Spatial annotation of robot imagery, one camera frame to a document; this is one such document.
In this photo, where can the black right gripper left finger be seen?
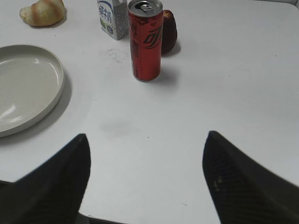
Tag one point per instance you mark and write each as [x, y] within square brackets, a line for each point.
[53, 192]

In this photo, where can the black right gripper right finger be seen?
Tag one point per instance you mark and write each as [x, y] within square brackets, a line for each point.
[242, 190]

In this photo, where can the red cola can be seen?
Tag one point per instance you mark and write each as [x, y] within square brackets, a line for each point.
[145, 30]

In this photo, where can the beige round plate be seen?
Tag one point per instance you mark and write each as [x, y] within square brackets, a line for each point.
[31, 83]

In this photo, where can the dark red apple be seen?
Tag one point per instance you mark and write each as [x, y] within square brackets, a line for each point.
[169, 36]

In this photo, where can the crusty bread roll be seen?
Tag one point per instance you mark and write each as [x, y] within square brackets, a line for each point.
[43, 13]

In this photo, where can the white milk carton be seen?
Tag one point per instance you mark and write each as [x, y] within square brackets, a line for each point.
[114, 17]

